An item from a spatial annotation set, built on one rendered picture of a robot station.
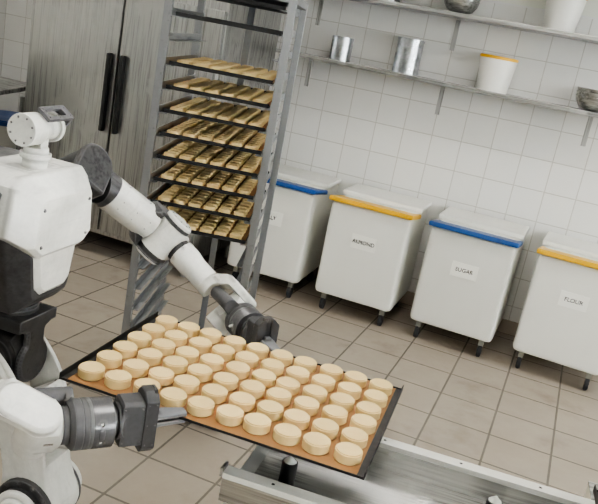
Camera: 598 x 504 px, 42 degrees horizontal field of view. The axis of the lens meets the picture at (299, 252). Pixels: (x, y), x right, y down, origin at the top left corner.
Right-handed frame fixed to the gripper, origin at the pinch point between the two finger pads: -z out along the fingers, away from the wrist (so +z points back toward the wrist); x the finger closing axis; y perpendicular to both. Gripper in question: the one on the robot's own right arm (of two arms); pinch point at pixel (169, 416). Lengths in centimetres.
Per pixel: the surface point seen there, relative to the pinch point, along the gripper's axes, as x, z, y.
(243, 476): -9.9, -13.5, -7.0
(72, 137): -23, -72, 401
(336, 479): -15.9, -37.1, -3.9
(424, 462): -12, -56, -8
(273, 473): -15.9, -24.8, 0.8
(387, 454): -12, -50, -3
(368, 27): 82, -245, 340
